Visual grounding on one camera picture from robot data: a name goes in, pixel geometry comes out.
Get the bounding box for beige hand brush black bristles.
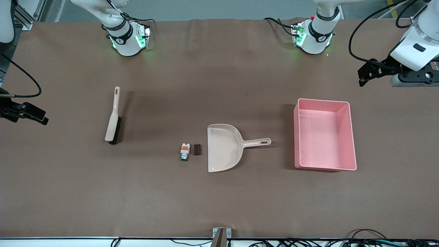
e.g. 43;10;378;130
105;86;122;145

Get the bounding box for beige plastic dustpan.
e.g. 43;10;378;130
207;124;272;173

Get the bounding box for pink plastic bin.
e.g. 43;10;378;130
294;98;357;171

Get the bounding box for brown table cover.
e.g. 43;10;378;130
0;17;439;239

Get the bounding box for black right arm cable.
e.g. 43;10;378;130
0;53;42;98

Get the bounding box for aluminium frame profile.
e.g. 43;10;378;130
14;0;47;31

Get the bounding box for black left base cable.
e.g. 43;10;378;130
263;17;296;37

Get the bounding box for black base cable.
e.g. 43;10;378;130
118;12;155;25
263;17;296;37

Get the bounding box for black right base cable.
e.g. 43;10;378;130
118;12;155;25

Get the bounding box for black cable bundle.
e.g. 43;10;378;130
247;228;439;247

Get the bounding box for metal table edge bracket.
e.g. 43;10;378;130
212;227;232;247

